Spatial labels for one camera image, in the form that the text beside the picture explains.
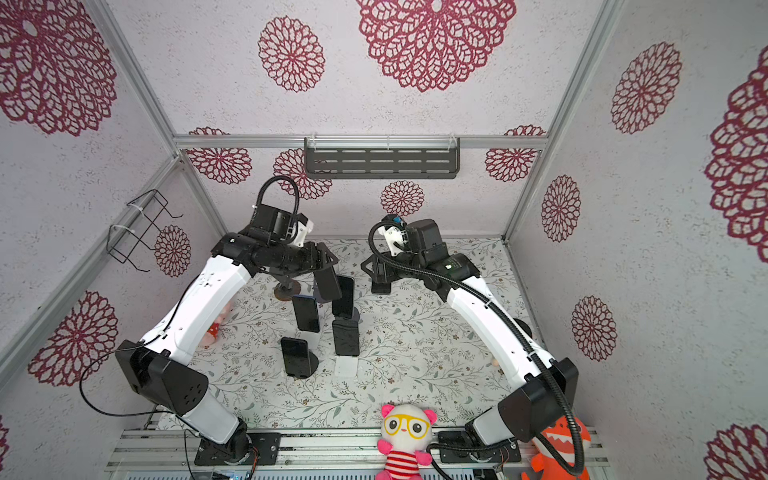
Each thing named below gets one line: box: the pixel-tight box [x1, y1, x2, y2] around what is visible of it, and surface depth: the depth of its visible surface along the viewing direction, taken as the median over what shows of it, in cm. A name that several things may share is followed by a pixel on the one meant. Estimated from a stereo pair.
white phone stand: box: [334, 356, 358, 378], surface depth 89 cm
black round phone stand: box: [304, 351, 319, 379], surface depth 89 cm
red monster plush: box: [521, 416, 592, 480], surface depth 69 cm
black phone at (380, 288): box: [371, 281, 391, 295], surface depth 108 cm
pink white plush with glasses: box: [376, 404, 438, 480], surface depth 71 cm
